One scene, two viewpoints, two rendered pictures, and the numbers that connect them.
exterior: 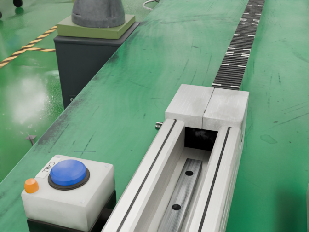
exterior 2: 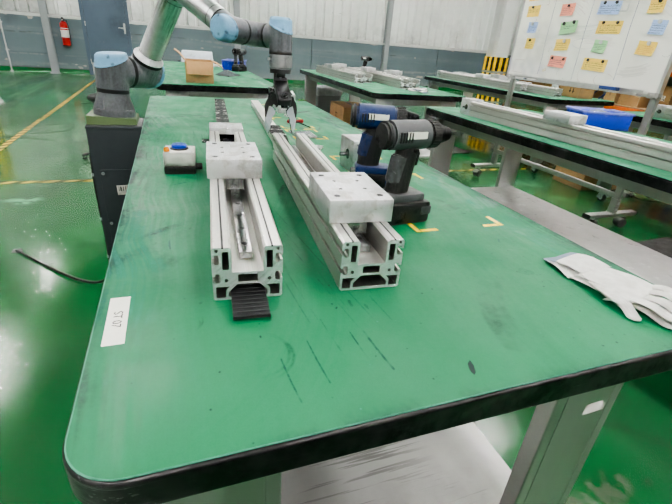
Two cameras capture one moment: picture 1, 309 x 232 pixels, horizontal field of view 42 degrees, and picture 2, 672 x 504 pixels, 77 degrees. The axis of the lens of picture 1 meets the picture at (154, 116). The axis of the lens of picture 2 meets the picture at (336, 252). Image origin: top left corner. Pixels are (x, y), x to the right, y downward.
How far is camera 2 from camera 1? 0.91 m
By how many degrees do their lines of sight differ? 31
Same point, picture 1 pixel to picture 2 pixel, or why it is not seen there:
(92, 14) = (115, 107)
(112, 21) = (129, 113)
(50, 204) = (177, 154)
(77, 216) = (190, 158)
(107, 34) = (128, 121)
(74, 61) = (103, 143)
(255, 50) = not seen: hidden behind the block
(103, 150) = not seen: hidden behind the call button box
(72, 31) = (99, 120)
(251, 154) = not seen: hidden behind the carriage
